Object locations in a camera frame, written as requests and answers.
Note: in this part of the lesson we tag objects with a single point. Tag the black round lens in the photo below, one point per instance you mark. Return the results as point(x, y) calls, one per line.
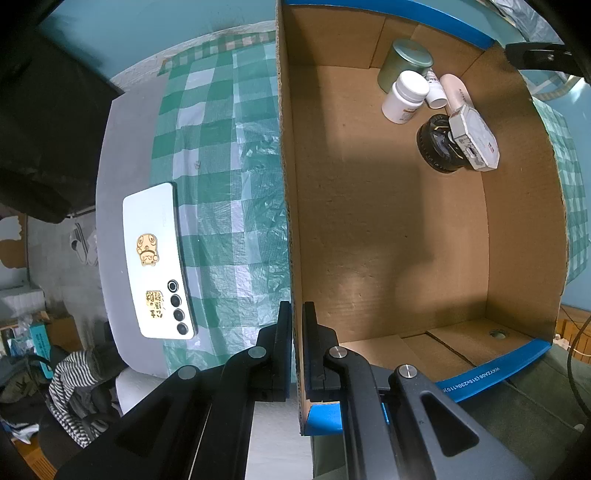
point(434, 143)

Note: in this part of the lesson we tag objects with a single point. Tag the silver foil sheet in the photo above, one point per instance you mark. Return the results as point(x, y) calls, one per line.
point(526, 18)

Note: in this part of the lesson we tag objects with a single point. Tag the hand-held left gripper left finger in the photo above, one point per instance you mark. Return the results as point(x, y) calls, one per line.
point(286, 350)

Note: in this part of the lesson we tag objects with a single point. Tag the blue-edged cardboard box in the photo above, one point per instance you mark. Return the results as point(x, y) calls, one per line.
point(392, 230)

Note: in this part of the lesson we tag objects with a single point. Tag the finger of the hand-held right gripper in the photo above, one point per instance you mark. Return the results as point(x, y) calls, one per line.
point(535, 55)

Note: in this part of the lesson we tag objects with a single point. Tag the green checkered plastic sheet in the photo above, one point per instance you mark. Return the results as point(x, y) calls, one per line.
point(217, 184)

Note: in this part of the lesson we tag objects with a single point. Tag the white foam box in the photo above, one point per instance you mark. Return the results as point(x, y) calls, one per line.
point(21, 302)

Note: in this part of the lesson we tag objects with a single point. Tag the large black case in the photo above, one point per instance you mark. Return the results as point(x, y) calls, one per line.
point(46, 129)

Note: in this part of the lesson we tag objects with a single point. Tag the pale pink tube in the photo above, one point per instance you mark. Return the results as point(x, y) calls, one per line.
point(455, 92)

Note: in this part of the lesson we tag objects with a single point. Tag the white pill bottle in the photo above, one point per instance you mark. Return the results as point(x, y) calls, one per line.
point(401, 101)

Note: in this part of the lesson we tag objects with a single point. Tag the small white bottle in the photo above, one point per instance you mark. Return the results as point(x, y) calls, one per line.
point(436, 94)

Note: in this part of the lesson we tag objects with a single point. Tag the green checkered fabric cloth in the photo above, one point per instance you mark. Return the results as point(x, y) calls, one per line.
point(207, 55)

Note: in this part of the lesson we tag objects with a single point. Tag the round green tin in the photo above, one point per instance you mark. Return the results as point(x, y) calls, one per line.
point(397, 69)

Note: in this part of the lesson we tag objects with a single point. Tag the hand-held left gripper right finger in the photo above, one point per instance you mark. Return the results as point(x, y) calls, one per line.
point(310, 355)

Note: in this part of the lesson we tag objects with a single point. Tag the white charger with label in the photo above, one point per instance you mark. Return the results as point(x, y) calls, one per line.
point(478, 138)

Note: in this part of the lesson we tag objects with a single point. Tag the black and white striped cloth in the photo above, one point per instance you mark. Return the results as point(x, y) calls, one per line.
point(69, 392)

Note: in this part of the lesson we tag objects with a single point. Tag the teal box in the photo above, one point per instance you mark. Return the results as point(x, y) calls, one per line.
point(39, 346)

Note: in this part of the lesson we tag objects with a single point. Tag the white slipper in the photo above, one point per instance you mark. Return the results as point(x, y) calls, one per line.
point(79, 244)
point(93, 249)

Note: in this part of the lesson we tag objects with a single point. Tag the plain brown cardboard box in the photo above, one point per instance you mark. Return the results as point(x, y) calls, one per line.
point(64, 330)

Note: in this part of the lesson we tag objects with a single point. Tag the white smartphone with stickers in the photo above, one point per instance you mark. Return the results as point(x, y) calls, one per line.
point(152, 217)

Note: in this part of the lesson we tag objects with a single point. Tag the dark grey cloth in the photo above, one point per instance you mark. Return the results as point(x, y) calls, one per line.
point(108, 374)

